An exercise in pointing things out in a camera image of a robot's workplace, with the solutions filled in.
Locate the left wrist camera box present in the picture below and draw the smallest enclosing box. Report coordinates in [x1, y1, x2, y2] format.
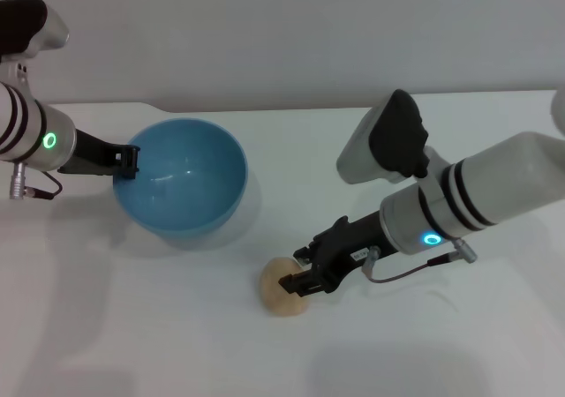
[0, 0, 71, 90]

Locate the beige egg yolk pastry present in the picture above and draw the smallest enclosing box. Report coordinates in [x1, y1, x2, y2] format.
[258, 257, 313, 317]

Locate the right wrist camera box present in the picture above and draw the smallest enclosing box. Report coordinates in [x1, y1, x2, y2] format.
[335, 88, 432, 185]

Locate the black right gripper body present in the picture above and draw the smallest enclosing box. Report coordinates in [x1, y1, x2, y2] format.
[308, 211, 397, 293]

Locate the left arm connector cable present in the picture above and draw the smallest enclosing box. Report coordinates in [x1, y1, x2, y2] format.
[9, 161, 62, 200]

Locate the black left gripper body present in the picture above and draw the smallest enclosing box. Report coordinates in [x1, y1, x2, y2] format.
[56, 128, 117, 176]

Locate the right arm connector cable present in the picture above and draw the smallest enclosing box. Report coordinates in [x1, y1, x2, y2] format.
[362, 236, 478, 283]

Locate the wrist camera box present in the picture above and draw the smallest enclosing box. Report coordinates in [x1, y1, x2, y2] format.
[0, 0, 71, 90]
[335, 88, 432, 185]

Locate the arm connector cable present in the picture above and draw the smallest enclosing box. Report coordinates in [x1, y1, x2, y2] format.
[362, 236, 478, 283]
[9, 161, 62, 200]

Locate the blue bowl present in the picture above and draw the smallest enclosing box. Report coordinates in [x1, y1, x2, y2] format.
[112, 118, 249, 242]

